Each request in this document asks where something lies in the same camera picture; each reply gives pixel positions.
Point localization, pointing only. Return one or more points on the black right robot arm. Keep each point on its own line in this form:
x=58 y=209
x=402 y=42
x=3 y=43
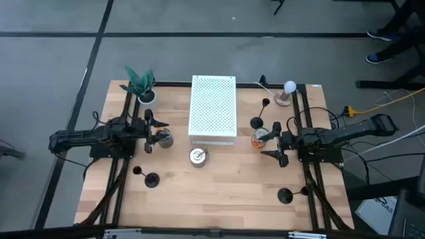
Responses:
x=348 y=131

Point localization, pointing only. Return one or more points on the grey chair base leg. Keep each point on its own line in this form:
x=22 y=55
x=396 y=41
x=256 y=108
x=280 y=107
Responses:
x=10 y=152

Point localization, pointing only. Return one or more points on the black stand leg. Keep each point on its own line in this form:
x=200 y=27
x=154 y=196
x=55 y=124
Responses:
x=278 y=8

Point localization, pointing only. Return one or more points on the white cardboard box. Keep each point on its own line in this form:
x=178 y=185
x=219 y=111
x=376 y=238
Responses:
x=375 y=215

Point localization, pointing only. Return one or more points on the black aluminium rail frame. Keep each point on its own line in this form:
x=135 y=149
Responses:
x=323 y=156
x=99 y=152

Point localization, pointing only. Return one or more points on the silver metal bracket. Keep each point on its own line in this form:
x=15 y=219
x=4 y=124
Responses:
x=123 y=233
x=307 y=235

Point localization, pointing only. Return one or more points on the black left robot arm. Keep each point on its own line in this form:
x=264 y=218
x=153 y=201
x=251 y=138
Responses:
x=83 y=135

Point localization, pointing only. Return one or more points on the bulb lamp wooden base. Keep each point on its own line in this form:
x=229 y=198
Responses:
x=289 y=87

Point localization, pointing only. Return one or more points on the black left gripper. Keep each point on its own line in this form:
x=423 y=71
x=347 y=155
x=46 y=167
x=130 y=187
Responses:
x=139 y=129

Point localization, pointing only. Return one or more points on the black cross rail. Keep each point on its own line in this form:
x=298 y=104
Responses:
x=172 y=84

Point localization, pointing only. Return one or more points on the person's leg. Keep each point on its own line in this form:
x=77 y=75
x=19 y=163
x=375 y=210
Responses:
x=403 y=16
x=408 y=43

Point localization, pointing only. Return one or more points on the green plant in white pot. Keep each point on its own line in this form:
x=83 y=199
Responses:
x=141 y=83

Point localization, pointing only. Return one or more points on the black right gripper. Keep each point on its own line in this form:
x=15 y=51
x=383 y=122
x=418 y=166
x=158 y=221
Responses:
x=286 y=142

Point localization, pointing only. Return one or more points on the candle tin orange label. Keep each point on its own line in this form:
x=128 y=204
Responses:
x=256 y=142

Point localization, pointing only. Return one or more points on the small black clamp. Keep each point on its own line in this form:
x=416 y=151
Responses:
x=263 y=80

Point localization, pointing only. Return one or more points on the black laptop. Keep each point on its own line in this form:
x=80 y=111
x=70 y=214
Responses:
x=408 y=215

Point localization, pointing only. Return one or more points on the black desk frame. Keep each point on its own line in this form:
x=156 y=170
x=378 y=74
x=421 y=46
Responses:
x=382 y=84

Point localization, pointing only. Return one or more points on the silver candle tin brown label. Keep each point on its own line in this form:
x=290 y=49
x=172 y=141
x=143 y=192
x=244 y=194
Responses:
x=198 y=158

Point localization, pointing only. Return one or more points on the black rig crossbar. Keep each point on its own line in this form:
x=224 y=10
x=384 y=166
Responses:
x=50 y=232

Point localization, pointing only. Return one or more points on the person's shoe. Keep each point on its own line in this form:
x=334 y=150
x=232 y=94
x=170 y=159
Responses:
x=380 y=34
x=375 y=59

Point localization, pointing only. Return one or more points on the black floor beam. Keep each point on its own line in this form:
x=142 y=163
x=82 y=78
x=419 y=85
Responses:
x=375 y=191

